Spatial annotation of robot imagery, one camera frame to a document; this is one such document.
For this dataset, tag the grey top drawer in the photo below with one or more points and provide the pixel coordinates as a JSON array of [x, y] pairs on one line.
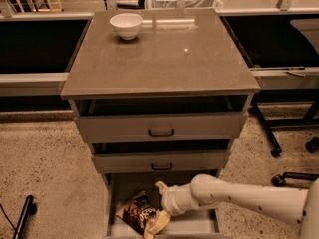
[[142, 128]]

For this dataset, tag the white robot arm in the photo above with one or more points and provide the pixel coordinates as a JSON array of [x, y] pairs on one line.
[[290, 205]]

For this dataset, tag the grey drawer cabinet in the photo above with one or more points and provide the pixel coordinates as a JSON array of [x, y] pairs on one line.
[[179, 64]]

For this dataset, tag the grey bottom drawer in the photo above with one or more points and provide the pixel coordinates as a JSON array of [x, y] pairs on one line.
[[201, 224]]

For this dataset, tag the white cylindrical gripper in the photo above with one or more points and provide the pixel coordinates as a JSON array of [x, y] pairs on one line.
[[170, 200]]

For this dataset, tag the brown chip bag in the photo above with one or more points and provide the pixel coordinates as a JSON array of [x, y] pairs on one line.
[[137, 211]]

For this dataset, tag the wire mesh basket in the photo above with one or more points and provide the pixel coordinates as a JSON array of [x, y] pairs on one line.
[[189, 4]]

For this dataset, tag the black chair base caster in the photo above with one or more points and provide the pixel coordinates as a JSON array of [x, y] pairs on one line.
[[280, 179]]

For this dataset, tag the white ceramic bowl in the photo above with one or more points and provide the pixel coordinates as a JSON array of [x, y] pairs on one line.
[[126, 25]]

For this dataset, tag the black stand leg left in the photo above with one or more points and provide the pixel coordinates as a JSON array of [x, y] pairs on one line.
[[29, 209]]

